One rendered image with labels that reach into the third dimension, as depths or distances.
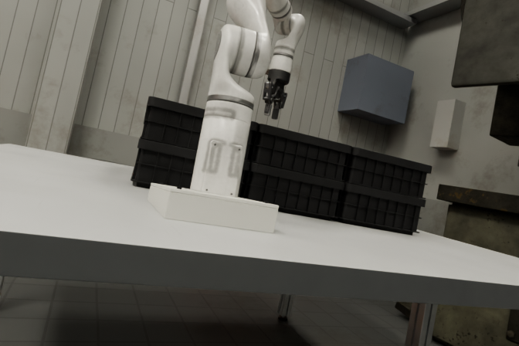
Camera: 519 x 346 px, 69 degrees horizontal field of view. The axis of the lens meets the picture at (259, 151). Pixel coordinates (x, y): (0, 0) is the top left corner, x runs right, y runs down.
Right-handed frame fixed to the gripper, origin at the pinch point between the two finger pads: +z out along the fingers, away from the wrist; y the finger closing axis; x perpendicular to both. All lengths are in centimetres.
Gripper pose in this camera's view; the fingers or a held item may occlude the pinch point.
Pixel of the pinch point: (271, 113)
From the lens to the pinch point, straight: 128.6
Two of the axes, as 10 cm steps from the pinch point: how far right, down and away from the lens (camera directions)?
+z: -2.0, 9.8, -0.6
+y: 4.6, 1.5, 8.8
